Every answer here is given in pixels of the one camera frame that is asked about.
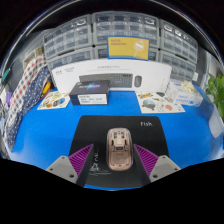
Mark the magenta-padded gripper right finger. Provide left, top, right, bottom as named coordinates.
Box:
left=133, top=143, right=182, bottom=187

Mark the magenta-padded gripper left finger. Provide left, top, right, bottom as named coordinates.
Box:
left=45, top=143, right=95, bottom=188

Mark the pink transparent computer mouse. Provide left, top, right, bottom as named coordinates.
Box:
left=106, top=127, right=135, bottom=172

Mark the black mouse pad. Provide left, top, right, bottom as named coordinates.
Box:
left=68, top=115, right=170, bottom=189

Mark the colourful sticker sheet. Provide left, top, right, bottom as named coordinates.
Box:
left=37, top=91, right=72, bottom=111
left=135, top=91, right=186, bottom=115

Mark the dark blue small box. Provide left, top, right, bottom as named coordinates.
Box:
left=69, top=79, right=111, bottom=106

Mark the small yellow object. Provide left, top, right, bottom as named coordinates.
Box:
left=41, top=81, right=52, bottom=96

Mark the white keyboard packaging box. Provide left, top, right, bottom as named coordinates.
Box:
left=49, top=59, right=173, bottom=94

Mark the red blue checkered cloth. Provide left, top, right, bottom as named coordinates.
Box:
left=6, top=54, right=48, bottom=134

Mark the potted green plant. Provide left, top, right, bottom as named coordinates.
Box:
left=204, top=73, right=224, bottom=121

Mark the yellow sign card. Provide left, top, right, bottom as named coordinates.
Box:
left=106, top=35, right=150, bottom=61

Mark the grey drawer cabinet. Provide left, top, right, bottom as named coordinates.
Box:
left=92, top=11, right=160, bottom=63
left=42, top=14, right=94, bottom=71
left=159, top=19, right=199, bottom=83

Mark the white wire basket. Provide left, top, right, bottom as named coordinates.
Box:
left=22, top=46, right=44, bottom=68

